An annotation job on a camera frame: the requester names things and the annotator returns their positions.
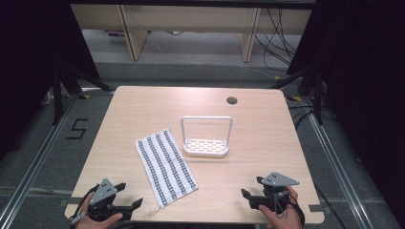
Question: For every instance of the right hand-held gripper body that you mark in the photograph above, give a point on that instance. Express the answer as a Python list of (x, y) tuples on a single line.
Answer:
[(275, 194)]

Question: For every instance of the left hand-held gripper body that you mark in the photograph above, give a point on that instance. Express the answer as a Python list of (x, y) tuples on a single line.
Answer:
[(102, 192)]

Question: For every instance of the person's right hand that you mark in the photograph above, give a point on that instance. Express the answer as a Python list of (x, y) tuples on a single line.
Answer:
[(288, 218)]

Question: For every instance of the person's left hand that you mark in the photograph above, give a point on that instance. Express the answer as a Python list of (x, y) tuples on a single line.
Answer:
[(95, 224)]

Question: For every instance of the grey striped white cloth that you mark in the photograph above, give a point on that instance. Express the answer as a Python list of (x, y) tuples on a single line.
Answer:
[(165, 165)]

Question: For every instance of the yellow black floor tape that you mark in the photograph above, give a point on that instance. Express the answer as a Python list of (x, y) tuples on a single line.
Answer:
[(294, 98), (85, 96)]

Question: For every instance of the black metal stand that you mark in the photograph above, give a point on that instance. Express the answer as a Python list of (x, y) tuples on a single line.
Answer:
[(316, 92), (59, 95)]

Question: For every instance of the black curtain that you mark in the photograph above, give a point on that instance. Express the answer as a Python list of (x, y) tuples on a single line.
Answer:
[(38, 63), (366, 79)]

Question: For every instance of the light wooden shelf unit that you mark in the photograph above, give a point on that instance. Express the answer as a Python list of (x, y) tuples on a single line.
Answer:
[(191, 19)]

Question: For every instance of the aluminium floor rail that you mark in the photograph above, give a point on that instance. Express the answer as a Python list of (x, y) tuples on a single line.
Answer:
[(337, 171), (35, 165)]

